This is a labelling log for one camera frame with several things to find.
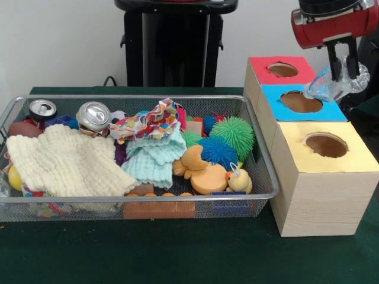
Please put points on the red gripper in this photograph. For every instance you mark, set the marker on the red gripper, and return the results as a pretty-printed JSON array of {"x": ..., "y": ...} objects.
[{"x": 331, "y": 26}]

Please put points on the clear plastic piece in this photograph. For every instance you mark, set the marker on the clear plastic piece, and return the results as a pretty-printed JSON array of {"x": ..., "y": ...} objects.
[{"x": 323, "y": 89}]

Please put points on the wooden box with three holes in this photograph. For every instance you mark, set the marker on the wooden box with three holes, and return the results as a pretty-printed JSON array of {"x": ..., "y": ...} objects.
[{"x": 323, "y": 189}]

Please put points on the shallow clear mesh bin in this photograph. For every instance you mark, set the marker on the shallow clear mesh bin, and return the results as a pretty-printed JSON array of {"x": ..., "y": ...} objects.
[{"x": 260, "y": 171}]

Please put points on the black chair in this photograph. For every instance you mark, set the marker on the black chair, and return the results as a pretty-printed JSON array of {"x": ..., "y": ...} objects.
[{"x": 370, "y": 71}]

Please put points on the large green spiky ball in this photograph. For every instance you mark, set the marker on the large green spiky ball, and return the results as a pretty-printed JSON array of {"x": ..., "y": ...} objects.
[{"x": 234, "y": 136}]

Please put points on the blue spiky ball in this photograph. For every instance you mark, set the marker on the blue spiky ball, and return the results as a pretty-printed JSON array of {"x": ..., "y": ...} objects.
[{"x": 218, "y": 152}]

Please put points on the small yellow rubber duck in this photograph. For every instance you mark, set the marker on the small yellow rubber duck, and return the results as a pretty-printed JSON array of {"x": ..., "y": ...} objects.
[{"x": 239, "y": 180}]

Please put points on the small green spiky ball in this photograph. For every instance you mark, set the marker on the small green spiky ball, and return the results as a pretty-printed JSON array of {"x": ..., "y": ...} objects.
[{"x": 190, "y": 139}]

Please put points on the orange foam duck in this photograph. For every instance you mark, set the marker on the orange foam duck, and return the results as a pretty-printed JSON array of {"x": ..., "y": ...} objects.
[{"x": 207, "y": 177}]

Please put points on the multicolour polka dot cloth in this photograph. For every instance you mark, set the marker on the multicolour polka dot cloth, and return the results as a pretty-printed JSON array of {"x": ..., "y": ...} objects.
[{"x": 148, "y": 124}]

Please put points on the mint green cloth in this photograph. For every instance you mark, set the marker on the mint green cloth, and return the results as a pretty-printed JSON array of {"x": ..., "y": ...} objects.
[{"x": 154, "y": 163}]

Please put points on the orange toy brick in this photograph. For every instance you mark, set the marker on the orange toy brick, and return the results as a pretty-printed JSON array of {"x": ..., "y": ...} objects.
[{"x": 160, "y": 208}]

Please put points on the crushed silver can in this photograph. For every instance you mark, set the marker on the crushed silver can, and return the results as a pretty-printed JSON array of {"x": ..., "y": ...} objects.
[{"x": 93, "y": 116}]

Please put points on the cream knit cloth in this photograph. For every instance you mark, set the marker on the cream knit cloth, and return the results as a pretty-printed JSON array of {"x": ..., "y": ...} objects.
[{"x": 65, "y": 160}]

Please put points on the upright dark soda can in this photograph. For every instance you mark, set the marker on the upright dark soda can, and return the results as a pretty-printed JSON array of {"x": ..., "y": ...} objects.
[{"x": 42, "y": 109}]

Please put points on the brown toy football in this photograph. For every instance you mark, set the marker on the brown toy football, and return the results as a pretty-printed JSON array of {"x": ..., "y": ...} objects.
[{"x": 22, "y": 129}]

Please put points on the yellow ball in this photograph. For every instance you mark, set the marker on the yellow ball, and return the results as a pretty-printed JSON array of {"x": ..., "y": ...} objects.
[{"x": 15, "y": 178}]

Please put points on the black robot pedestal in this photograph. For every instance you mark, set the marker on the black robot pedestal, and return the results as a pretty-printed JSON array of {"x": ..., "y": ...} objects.
[{"x": 177, "y": 41}]

